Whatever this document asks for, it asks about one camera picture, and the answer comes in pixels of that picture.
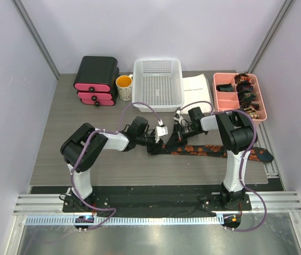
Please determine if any floral mug yellow inside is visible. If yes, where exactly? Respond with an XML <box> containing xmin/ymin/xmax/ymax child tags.
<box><xmin>116</xmin><ymin>74</ymin><xmax>133</xmax><ymax>101</ymax></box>

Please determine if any left aluminium frame post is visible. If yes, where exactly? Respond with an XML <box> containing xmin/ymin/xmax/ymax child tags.
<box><xmin>11</xmin><ymin>0</ymin><xmax>60</xmax><ymax>80</ymax></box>

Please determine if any slotted cable duct rail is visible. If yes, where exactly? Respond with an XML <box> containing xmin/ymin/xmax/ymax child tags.
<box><xmin>25</xmin><ymin>215</ymin><xmax>224</xmax><ymax>226</ymax></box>

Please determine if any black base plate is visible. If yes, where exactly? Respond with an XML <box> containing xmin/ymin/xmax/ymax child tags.
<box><xmin>63</xmin><ymin>185</ymin><xmax>252</xmax><ymax>214</ymax></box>

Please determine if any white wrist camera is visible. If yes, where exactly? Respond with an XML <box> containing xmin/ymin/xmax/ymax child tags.
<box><xmin>155</xmin><ymin>126</ymin><xmax>168</xmax><ymax>143</ymax></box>
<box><xmin>173</xmin><ymin>110</ymin><xmax>184</xmax><ymax>124</ymax></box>

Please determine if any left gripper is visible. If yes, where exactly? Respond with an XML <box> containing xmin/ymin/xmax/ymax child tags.
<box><xmin>136</xmin><ymin>131</ymin><xmax>165</xmax><ymax>155</ymax></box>

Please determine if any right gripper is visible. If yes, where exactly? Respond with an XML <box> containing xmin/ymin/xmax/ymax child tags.
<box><xmin>166</xmin><ymin>123</ymin><xmax>200</xmax><ymax>149</ymax></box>

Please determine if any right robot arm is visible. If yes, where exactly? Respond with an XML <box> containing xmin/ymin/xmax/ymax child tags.
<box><xmin>164</xmin><ymin>107</ymin><xmax>257</xmax><ymax>210</ymax></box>

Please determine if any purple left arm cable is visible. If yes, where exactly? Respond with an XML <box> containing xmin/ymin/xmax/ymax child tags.
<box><xmin>70</xmin><ymin>102</ymin><xmax>165</xmax><ymax>231</ymax></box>

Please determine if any blue red rolled tie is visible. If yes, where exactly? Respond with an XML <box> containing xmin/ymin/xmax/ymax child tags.
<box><xmin>236</xmin><ymin>82</ymin><xmax>254</xmax><ymax>93</ymax></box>

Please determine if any white perforated plastic basket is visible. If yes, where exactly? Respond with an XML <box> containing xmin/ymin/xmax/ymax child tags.
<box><xmin>132</xmin><ymin>58</ymin><xmax>184</xmax><ymax>112</ymax></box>

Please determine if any green dark rolled tie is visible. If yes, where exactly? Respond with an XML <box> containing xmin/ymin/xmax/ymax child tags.
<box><xmin>238</xmin><ymin>92</ymin><xmax>256</xmax><ymax>103</ymax></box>

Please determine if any aluminium corner frame post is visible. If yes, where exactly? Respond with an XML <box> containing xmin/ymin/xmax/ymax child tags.
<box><xmin>247</xmin><ymin>0</ymin><xmax>295</xmax><ymax>73</ymax></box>

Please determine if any red patterned rolled tie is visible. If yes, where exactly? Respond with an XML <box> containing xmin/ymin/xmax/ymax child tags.
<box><xmin>234</xmin><ymin>73</ymin><xmax>253</xmax><ymax>84</ymax></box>

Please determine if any black orange floral tie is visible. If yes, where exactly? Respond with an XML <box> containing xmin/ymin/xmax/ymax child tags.
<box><xmin>162</xmin><ymin>145</ymin><xmax>274</xmax><ymax>163</ymax></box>

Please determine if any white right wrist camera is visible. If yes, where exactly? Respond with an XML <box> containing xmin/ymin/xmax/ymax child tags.
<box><xmin>173</xmin><ymin>110</ymin><xmax>184</xmax><ymax>124</ymax></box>

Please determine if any white paper booklet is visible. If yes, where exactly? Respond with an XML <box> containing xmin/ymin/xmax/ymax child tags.
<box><xmin>181</xmin><ymin>74</ymin><xmax>212</xmax><ymax>115</ymax></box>

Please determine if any pink compartment organizer tray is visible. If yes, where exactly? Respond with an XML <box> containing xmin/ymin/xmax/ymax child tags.
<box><xmin>212</xmin><ymin>72</ymin><xmax>269</xmax><ymax>127</ymax></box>

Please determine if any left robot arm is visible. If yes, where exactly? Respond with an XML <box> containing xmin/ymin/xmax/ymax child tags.
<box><xmin>60</xmin><ymin>116</ymin><xmax>168</xmax><ymax>212</ymax></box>

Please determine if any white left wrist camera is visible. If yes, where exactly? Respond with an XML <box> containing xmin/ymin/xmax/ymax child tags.
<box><xmin>155</xmin><ymin>126</ymin><xmax>168</xmax><ymax>143</ymax></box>

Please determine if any black pink drawer box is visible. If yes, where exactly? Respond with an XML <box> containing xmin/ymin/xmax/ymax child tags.
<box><xmin>73</xmin><ymin>56</ymin><xmax>119</xmax><ymax>107</ymax></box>

